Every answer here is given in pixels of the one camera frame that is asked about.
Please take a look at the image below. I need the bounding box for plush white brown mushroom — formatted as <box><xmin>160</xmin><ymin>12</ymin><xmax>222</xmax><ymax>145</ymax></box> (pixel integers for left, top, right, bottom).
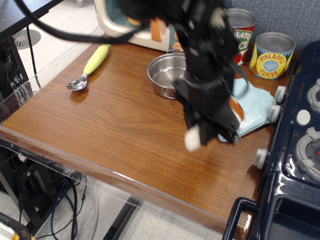
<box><xmin>183</xmin><ymin>96</ymin><xmax>245</xmax><ymax>152</ymax></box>

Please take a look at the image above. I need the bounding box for black table leg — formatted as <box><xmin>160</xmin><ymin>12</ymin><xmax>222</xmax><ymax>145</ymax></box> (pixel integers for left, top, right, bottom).
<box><xmin>103</xmin><ymin>195</ymin><xmax>143</xmax><ymax>240</ymax></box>

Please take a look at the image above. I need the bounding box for small stainless steel pot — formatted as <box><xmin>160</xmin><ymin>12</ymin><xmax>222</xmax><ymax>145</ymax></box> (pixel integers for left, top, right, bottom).
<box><xmin>147</xmin><ymin>50</ymin><xmax>186</xmax><ymax>100</ymax></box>

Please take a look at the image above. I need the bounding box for pineapple slices tin can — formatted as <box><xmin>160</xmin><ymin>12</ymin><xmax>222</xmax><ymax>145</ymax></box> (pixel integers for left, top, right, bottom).
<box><xmin>249</xmin><ymin>32</ymin><xmax>296</xmax><ymax>80</ymax></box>

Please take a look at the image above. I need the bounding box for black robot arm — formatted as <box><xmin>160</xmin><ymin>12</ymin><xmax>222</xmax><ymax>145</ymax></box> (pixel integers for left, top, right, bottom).
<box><xmin>117</xmin><ymin>0</ymin><xmax>244</xmax><ymax>145</ymax></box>

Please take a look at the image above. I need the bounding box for light blue folded cloth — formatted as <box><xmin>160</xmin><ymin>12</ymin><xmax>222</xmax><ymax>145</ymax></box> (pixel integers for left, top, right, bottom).
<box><xmin>232</xmin><ymin>78</ymin><xmax>277</xmax><ymax>138</ymax></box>

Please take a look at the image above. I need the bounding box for red tomato sauce can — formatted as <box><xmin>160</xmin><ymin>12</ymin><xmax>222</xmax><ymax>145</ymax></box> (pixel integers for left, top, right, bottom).
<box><xmin>226</xmin><ymin>8</ymin><xmax>257</xmax><ymax>65</ymax></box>

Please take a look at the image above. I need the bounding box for blue floor cable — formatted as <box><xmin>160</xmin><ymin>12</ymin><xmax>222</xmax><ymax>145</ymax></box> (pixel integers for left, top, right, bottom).
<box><xmin>50</xmin><ymin>178</ymin><xmax>78</xmax><ymax>240</ymax></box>

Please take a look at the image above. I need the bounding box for black desk at left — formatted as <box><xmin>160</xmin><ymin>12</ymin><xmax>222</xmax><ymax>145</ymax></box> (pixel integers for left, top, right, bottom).
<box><xmin>0</xmin><ymin>0</ymin><xmax>66</xmax><ymax>236</ymax></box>

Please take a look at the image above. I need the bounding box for green handled metal spoon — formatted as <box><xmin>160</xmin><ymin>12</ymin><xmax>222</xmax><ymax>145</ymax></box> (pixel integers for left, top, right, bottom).
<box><xmin>66</xmin><ymin>44</ymin><xmax>111</xmax><ymax>91</ymax></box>

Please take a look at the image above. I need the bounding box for dark blue toy stove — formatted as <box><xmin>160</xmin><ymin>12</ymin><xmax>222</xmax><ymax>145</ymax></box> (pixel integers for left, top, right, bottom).
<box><xmin>223</xmin><ymin>41</ymin><xmax>320</xmax><ymax>240</ymax></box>

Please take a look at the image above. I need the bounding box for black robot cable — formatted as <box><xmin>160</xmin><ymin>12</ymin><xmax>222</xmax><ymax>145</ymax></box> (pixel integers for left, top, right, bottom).
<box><xmin>13</xmin><ymin>0</ymin><xmax>148</xmax><ymax>45</ymax></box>

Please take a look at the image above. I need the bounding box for black floor cable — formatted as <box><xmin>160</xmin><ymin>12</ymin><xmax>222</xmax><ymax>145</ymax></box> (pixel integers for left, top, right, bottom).
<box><xmin>37</xmin><ymin>174</ymin><xmax>88</xmax><ymax>240</ymax></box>

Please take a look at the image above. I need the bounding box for toy microwave oven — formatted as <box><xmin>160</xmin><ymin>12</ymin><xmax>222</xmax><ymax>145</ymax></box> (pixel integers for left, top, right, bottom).
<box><xmin>93</xmin><ymin>0</ymin><xmax>185</xmax><ymax>54</ymax></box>

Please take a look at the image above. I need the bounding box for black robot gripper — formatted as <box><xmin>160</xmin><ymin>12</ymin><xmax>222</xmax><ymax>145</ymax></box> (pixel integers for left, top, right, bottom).
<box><xmin>172</xmin><ymin>72</ymin><xmax>243</xmax><ymax>146</ymax></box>

